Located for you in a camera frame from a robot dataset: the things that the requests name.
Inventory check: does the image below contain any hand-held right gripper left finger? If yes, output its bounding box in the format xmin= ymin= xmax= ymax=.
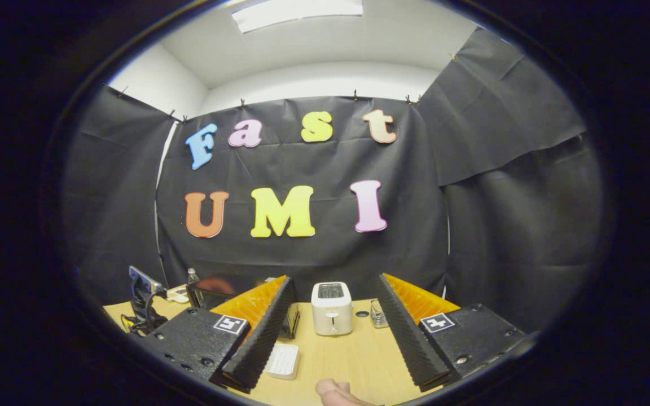
xmin=139 ymin=275 xmax=296 ymax=394

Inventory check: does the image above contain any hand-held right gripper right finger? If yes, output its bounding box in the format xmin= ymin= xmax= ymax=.
xmin=376 ymin=273 xmax=529 ymax=392

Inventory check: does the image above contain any black electric oven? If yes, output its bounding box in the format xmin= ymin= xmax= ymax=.
xmin=186 ymin=276 xmax=301 ymax=341

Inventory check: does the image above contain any white plastic tray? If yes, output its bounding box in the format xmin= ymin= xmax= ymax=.
xmin=263 ymin=342 xmax=300 ymax=380

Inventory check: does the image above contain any white toaster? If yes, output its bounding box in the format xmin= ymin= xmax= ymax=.
xmin=311 ymin=281 xmax=354 ymax=337

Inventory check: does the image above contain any wire mesh basket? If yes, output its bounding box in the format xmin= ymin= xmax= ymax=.
xmin=370 ymin=299 xmax=389 ymax=329

